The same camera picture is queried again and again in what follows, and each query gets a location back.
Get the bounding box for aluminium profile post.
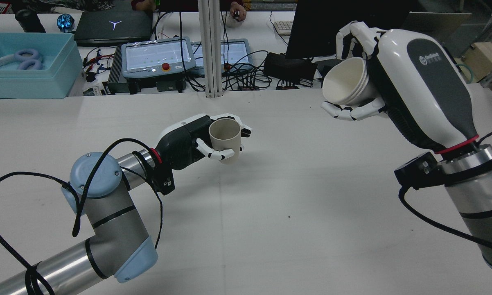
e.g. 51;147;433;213
198;0;226;98

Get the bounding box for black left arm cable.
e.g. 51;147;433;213
0;138;165;295

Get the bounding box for white paper cup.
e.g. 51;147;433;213
322;57;377;106

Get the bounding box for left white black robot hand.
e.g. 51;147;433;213
151;113;253;171

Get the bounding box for wooden blocks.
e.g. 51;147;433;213
471;41;492;86

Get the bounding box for large black monitor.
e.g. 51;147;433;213
286;0;414;61

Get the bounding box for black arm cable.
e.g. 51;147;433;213
0;138;165;295
398;122;492;254

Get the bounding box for grey-blue teach pendant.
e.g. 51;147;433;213
189;39;255;76
121;36;197;79

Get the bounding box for light blue plastic box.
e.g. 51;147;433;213
0;33;83;100

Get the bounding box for lavender white headphones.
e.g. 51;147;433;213
0;48;45;71

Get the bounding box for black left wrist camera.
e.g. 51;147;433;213
147;158;176;195

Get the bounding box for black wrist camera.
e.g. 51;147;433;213
395;152;446;190
147;158;176;195

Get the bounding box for beige cup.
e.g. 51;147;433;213
208;118;243;165

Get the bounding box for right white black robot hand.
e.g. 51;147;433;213
320;21;480;155

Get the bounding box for blue glass ball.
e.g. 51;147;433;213
57;14;75;32

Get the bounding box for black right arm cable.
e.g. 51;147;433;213
398;122;492;254

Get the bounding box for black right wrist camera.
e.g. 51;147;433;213
395;152;446;190

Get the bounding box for white keyboard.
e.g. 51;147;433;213
273;20;294;36

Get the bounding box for person in red shirt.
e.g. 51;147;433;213
131;0;248;22

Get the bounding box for black laptop with logo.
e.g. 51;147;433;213
73;10;153;46

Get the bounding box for black cylinder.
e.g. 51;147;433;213
15;9;46;33

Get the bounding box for black ribbed device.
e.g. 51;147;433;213
107;44;128;94

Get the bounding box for grey flat panel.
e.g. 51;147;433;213
410;11;472;50

